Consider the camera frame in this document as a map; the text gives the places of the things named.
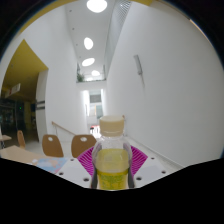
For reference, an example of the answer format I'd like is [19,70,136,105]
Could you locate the yellow drink bottle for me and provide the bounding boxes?
[90,115,134,191]

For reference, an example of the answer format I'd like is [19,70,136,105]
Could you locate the dark pillar sign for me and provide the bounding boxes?
[35,100,46,110]

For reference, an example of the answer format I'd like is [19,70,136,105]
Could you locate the oval ceiling lights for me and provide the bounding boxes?
[81,0,109,77]

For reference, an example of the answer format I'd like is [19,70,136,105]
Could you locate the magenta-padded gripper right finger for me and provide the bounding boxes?
[129,145,168,189]

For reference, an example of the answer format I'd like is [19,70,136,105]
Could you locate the hanging white sign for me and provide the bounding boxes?
[4,83,22,99]

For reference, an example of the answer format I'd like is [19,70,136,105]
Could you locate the wooden stair handrail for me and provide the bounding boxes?
[51,120,76,136]

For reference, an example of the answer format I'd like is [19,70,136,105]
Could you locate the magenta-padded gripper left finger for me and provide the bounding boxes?
[56,145,98,189]

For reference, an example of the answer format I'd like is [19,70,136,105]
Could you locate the small wooden side table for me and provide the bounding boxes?
[0,134,13,148]

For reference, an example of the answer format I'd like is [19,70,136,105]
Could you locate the dark shop shelf unit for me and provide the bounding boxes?
[0,99,25,132]

